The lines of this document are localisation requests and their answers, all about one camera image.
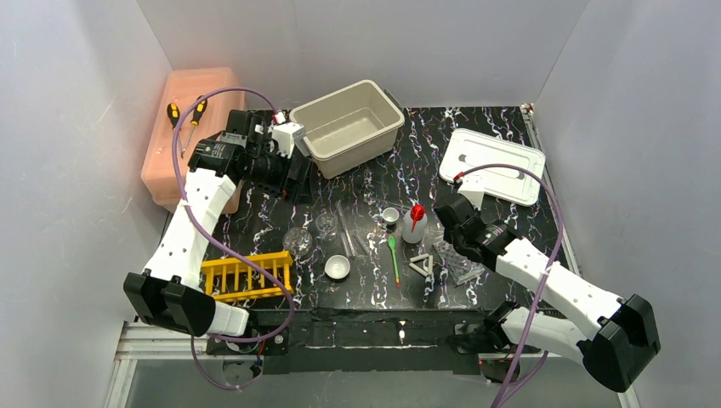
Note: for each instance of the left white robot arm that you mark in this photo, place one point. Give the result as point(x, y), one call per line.
point(167, 293)

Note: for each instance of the white bin lid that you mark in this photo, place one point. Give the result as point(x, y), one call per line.
point(506, 178)

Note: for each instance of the red capped wash bottle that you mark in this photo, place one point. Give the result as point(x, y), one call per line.
point(414, 225)

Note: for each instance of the small white crucible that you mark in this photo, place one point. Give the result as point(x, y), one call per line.
point(390, 216)

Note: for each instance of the left yellow black screwdriver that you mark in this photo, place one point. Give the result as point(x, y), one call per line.
point(173, 114)

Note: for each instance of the round glass flask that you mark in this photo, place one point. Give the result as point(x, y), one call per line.
point(298, 242)

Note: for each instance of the yellow test tube rack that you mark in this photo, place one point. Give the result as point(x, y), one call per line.
point(229, 280)

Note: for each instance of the white ceramic evaporating dish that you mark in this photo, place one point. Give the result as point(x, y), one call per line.
point(337, 268)

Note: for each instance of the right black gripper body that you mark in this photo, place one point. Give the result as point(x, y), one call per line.
point(451, 212)

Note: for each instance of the white clay triangle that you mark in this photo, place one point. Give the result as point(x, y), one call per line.
point(423, 264)

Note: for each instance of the right yellow black screwdriver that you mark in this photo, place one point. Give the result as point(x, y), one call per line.
point(197, 114)

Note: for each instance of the yellow black screwdriver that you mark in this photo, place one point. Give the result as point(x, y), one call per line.
point(173, 114)
point(197, 114)

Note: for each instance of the pink plastic storage box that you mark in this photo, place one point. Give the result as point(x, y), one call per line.
point(182, 88)

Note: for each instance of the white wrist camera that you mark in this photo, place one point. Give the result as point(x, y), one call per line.
point(472, 187)
point(290, 137)

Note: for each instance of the beige plastic bin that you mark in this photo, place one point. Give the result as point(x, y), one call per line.
point(349, 127)

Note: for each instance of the aluminium frame rail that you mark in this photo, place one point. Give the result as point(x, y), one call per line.
point(614, 338)

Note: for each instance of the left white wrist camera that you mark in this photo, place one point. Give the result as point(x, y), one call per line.
point(290, 137)

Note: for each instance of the small glass beaker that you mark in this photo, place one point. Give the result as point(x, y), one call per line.
point(326, 224)

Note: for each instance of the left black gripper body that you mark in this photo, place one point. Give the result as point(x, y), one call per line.
point(296, 172)

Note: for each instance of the clear well plate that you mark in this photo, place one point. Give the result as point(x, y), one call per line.
point(460, 268)

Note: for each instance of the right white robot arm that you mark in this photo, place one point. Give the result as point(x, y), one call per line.
point(612, 337)

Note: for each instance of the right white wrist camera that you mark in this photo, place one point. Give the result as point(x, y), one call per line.
point(472, 187)

